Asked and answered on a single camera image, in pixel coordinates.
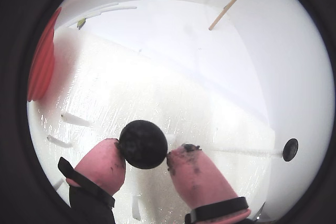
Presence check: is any red collapsible cup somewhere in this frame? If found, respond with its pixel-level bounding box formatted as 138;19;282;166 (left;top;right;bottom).
27;6;62;102

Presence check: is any white foam base sheet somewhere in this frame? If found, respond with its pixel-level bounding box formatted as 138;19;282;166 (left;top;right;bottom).
27;28;277;224

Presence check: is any pink-covered gripper finger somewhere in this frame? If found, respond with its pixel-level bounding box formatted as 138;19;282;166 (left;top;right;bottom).
57;137;127;208
165;144;252;223

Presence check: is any dark blueberry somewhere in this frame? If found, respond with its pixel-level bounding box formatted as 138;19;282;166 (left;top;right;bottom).
282;137;300;163
119;120;169;170

